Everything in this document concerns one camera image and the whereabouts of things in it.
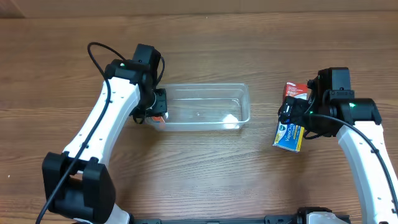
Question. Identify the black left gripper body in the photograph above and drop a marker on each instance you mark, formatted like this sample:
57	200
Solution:
160	101

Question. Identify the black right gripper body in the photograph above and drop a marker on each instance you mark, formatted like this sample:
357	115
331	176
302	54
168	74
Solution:
292	111

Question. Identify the orange bottle white cap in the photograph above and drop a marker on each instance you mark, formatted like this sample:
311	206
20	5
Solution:
158	119

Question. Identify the blue VapoDrops box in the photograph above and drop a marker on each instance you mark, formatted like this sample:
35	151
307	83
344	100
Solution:
289	137

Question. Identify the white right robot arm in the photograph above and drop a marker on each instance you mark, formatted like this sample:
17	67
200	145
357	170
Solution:
333	110

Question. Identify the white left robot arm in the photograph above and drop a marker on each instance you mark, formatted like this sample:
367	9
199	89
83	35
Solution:
77	182

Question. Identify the clear plastic container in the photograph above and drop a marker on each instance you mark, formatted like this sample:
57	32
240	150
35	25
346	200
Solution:
205	107

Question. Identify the red medicine box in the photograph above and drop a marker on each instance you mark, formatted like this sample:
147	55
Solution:
296	90

